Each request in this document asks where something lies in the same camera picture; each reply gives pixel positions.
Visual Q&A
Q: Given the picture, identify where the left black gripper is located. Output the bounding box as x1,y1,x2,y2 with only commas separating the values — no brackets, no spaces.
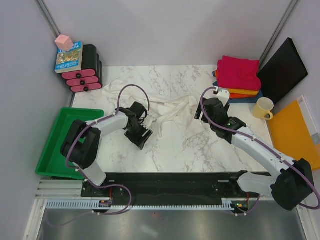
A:
124,121,153,150

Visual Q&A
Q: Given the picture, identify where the white t shirt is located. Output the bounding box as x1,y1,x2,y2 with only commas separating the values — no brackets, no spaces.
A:
102,80,205,139

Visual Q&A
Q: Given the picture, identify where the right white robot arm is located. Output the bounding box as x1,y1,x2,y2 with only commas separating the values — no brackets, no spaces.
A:
195,97,320,211

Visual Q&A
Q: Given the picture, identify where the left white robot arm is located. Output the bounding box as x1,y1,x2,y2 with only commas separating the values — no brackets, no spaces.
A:
60,102,153,197

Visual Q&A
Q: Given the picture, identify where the orange folded t shirt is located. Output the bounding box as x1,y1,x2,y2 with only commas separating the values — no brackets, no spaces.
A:
212,70,257,99

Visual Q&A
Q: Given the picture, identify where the yellow folded t shirt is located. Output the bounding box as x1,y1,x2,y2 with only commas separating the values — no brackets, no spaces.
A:
226,88,259,95

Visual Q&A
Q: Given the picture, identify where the blue folded t shirt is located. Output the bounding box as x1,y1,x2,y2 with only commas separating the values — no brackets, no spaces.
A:
213,70,262,104

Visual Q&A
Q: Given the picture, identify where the yellow mug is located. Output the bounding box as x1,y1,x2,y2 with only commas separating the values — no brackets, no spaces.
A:
252,97,274,120

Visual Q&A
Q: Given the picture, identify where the green plastic tray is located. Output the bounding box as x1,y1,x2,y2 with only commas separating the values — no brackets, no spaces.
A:
35,107,104,180

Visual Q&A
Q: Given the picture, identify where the blue paperback book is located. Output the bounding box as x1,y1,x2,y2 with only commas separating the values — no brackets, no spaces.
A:
55,41,83,74

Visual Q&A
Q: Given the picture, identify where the orange folder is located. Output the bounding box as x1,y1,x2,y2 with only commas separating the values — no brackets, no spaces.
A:
268,96,320,170

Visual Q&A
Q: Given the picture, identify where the black tablet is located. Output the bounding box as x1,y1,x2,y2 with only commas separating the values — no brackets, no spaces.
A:
257,37,308,104

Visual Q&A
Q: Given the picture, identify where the pink cube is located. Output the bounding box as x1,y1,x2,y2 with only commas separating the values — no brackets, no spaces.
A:
54,34,74,52

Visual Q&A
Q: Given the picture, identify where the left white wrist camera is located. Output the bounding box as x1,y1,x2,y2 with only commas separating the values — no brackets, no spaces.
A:
142,115,157,129

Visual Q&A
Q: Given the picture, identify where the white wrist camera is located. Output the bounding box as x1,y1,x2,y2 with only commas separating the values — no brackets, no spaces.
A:
213,86,230,107
142,115,157,129

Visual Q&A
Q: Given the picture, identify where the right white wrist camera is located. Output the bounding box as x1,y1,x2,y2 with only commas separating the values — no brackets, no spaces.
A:
213,86,230,107

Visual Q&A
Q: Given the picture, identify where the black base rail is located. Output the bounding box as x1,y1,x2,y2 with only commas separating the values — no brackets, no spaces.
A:
81,172,258,207

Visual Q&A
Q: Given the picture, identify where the white cable duct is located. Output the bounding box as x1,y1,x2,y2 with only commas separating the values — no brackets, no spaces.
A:
46,198,234,211

